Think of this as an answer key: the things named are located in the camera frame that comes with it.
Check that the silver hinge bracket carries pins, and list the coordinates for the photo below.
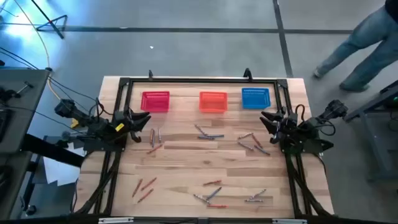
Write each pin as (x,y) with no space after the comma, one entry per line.
(115,220)
(289,221)

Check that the white paper sheet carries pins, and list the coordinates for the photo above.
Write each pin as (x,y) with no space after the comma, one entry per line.
(59,174)

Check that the black caster wheel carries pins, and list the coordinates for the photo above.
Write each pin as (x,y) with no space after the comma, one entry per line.
(31,210)

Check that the black tripod stand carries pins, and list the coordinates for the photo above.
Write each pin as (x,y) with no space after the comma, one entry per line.
(49,21)

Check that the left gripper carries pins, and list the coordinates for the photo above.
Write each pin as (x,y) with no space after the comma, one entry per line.
(124,119)

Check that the black aluminium table frame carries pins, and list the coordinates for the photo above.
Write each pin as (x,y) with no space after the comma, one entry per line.
(202,80)

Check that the orange plastic basket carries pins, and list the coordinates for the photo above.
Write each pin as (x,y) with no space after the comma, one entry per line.
(213,101)

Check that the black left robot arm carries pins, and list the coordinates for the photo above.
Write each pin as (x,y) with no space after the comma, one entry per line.
(66,109)

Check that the blue plastic basket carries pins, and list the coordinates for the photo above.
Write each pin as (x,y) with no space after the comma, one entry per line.
(256,98)

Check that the gray crayon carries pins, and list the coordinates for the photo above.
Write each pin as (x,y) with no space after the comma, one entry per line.
(160,135)
(153,139)
(200,129)
(254,200)
(258,194)
(201,198)
(245,146)

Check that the black support beam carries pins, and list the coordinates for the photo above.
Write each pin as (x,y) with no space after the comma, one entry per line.
(53,151)

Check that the person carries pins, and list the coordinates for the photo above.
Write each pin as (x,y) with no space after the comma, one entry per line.
(357,46)

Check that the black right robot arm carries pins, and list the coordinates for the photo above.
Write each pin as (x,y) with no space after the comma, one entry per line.
(334,110)

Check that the black frame clamp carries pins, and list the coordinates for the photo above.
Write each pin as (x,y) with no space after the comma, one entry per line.
(150,74)
(247,74)

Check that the gray metal table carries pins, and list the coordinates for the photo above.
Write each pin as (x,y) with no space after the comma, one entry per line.
(374,143)

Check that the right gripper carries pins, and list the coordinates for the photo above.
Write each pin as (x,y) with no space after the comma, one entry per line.
(287,126)

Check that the gray side table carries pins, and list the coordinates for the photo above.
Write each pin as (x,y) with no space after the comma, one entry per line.
(31,124)
(12,186)

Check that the red plastic basket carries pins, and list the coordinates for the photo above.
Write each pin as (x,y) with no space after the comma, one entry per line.
(155,101)

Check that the yellow plug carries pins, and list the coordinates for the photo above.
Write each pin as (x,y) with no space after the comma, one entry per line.
(74,123)

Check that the black clamp tool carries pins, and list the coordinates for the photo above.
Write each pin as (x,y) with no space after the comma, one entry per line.
(9,93)

